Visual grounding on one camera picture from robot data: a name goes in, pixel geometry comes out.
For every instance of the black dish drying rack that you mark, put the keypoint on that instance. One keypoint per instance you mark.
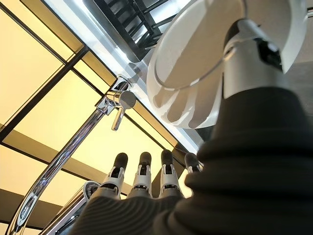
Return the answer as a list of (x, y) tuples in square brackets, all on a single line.
[(132, 22)]

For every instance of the cream round ceramic plate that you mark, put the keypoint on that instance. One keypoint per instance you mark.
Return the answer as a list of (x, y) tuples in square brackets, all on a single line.
[(185, 61)]

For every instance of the chrome gooseneck kitchen faucet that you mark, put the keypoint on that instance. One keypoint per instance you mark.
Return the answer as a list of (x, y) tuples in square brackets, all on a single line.
[(73, 144)]

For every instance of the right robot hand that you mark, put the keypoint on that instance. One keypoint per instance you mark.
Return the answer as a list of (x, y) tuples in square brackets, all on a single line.
[(244, 171)]

